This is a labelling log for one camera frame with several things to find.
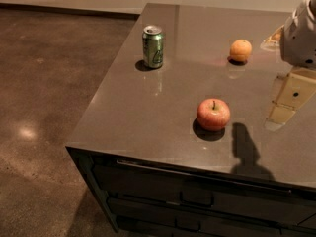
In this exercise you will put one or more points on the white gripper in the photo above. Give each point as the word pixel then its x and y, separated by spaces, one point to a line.
pixel 298 39

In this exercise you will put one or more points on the red apple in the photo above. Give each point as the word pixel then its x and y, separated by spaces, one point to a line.
pixel 213 114

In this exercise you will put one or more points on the orange fruit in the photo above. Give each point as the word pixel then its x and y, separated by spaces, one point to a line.
pixel 240 50

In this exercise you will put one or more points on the green soda can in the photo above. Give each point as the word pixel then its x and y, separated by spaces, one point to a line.
pixel 153 46

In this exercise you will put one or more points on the dark drawer cabinet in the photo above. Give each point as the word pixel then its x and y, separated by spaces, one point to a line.
pixel 165 200

